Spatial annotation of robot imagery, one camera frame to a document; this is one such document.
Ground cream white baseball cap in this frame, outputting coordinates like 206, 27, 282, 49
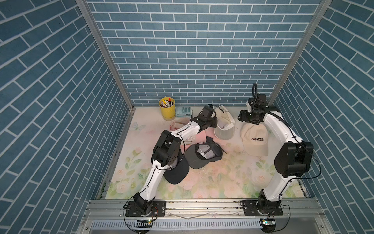
214, 105, 235, 140

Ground beige Colorado baseball cap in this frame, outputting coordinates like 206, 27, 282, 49
240, 123, 269, 157

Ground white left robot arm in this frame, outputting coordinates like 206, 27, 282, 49
133, 104, 217, 215

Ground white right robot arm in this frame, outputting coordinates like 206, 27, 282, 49
238, 83, 314, 216

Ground pink baseball cap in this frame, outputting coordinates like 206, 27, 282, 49
171, 121, 207, 145

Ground grey baseball cap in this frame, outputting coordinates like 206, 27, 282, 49
185, 136, 226, 169

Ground black baseball cap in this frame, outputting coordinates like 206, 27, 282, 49
163, 151, 190, 185

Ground yellow pen holder cup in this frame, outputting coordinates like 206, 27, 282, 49
159, 97, 176, 121

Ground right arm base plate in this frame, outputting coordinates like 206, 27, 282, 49
239, 199, 283, 216

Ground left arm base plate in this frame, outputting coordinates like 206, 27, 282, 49
124, 200, 167, 217

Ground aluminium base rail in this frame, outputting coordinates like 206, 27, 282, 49
78, 198, 333, 234

